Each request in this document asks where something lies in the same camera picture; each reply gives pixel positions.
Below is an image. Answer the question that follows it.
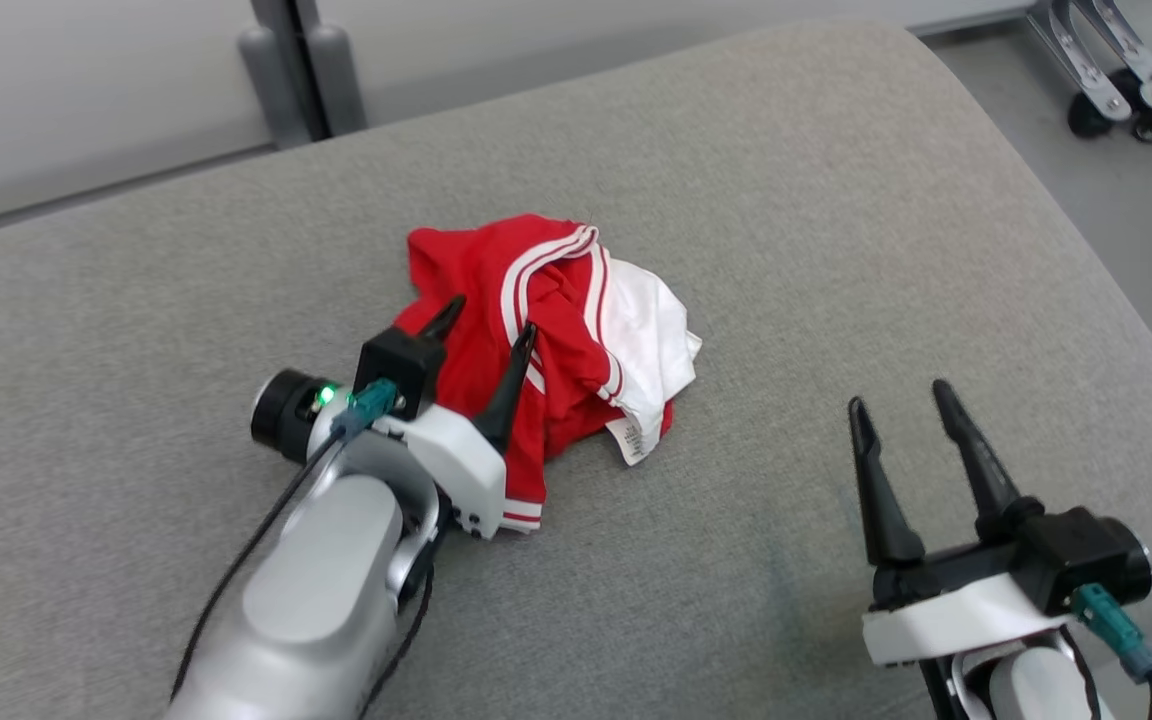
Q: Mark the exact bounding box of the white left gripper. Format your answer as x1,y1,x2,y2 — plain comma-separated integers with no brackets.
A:
251,294,539,542

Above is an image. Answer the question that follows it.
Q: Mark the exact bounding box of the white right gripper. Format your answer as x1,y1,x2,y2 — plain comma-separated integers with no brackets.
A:
848,379,1079,668

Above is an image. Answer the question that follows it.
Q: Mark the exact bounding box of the grey upright post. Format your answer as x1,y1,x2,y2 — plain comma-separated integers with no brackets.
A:
238,0,369,151

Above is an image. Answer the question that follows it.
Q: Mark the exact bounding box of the grey wheeled stand base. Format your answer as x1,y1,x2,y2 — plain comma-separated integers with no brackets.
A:
1024,0,1152,143

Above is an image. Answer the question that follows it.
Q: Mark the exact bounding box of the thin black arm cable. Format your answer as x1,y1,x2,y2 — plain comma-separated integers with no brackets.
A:
356,560,437,720

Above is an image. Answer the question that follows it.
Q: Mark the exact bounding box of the red and white shirt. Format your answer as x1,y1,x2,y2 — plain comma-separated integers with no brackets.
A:
394,213,704,534

